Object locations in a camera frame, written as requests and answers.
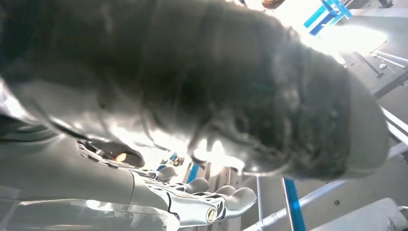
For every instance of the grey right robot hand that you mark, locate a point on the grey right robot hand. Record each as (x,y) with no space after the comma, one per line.
(207,79)

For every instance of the blue steel beam structure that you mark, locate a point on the blue steel beam structure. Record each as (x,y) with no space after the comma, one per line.
(328,12)

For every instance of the blue steel post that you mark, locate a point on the blue steel post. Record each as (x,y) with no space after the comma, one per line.
(293,207)

